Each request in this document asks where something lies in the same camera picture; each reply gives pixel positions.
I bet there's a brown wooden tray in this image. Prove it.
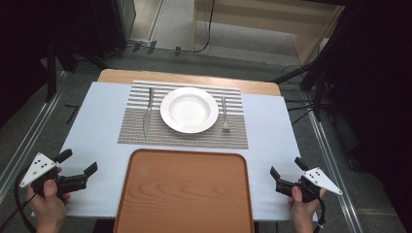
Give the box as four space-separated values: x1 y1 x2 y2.
113 148 256 233

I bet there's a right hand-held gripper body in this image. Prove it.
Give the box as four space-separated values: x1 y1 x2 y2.
274 166 344 204

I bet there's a metal floor rail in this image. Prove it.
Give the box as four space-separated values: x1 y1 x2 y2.
305 110 365 233
0 90 64 203

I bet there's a dark cabinet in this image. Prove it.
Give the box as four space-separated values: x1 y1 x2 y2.
90 0 137 61

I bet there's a black stand with cables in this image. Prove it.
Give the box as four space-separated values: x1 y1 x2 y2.
271 61 331 127

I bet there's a person's right hand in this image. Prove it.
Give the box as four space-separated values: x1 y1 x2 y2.
287 181 326 233

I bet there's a white table cover sheet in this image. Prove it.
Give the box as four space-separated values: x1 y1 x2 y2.
30 81 319 223

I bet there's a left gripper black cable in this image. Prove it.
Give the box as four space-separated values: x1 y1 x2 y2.
0 166 38 233

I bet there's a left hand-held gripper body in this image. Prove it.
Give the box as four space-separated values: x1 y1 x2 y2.
18 151 89 198

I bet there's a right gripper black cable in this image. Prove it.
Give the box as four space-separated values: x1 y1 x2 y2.
312 185 326 233

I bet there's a person's left hand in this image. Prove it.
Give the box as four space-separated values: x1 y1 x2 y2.
26 166 72 233

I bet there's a silver table knife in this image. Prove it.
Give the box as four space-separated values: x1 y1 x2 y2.
142 86 155 139

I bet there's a black hanging cable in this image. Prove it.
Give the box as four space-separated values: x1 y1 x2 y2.
179 0 217 54

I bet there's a white deep plate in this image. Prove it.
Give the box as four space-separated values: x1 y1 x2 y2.
159 86 220 135

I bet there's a silver fork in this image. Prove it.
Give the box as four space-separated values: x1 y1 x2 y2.
221 96 231 134

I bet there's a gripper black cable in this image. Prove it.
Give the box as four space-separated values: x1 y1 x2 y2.
0 166 38 233
312 185 326 233

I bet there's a black metal stand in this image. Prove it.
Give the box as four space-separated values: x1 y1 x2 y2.
43 38 59 103

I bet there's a striped woven placemat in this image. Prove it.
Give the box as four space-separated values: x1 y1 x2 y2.
117 80 250 150

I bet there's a light wooden shelf unit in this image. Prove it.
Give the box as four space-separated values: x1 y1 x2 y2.
191 0 345 66

